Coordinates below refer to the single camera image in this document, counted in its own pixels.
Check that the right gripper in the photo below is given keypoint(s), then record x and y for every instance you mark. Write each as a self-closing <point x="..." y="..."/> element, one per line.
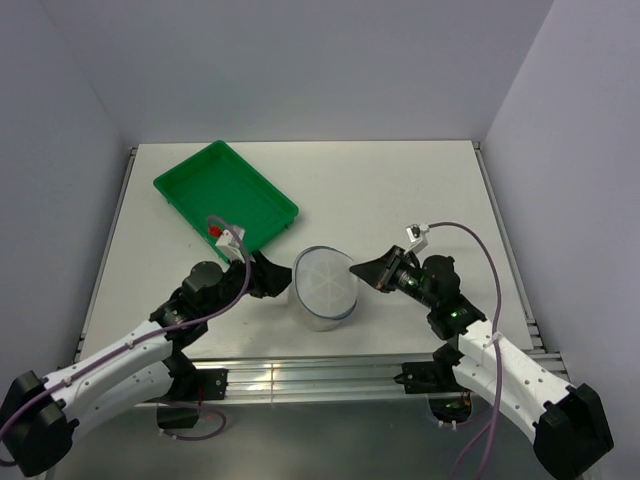
<point x="380" y="272"/>

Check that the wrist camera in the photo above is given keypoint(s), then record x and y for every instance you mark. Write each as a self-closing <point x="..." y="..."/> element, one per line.
<point x="227" y="241"/>
<point x="417" y="235"/>

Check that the aluminium frame rail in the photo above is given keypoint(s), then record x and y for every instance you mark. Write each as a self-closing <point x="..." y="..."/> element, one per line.
<point x="311" y="379"/>

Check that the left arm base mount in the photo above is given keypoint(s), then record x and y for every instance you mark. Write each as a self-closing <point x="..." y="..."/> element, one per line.
<point x="183" y="405"/>

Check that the white mesh laundry bag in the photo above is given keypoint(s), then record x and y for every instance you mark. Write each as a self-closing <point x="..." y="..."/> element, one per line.
<point x="323" y="292"/>

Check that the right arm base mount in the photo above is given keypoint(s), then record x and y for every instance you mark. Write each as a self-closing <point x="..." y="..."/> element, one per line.
<point x="443" y="376"/>

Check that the green plastic tray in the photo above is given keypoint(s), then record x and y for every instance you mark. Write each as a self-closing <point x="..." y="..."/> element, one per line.
<point x="217" y="181"/>

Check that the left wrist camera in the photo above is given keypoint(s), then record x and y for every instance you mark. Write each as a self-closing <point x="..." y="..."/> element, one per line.
<point x="227" y="241"/>

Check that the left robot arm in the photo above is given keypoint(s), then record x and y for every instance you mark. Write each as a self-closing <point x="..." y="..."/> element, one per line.
<point x="41" y="417"/>

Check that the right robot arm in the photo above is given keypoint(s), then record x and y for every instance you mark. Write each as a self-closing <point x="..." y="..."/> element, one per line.
<point x="566" y="424"/>

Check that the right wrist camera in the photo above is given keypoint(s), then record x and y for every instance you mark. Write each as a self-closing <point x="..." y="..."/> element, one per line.
<point x="417" y="235"/>

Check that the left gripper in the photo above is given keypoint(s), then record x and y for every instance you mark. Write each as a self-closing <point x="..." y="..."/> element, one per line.
<point x="266" y="278"/>

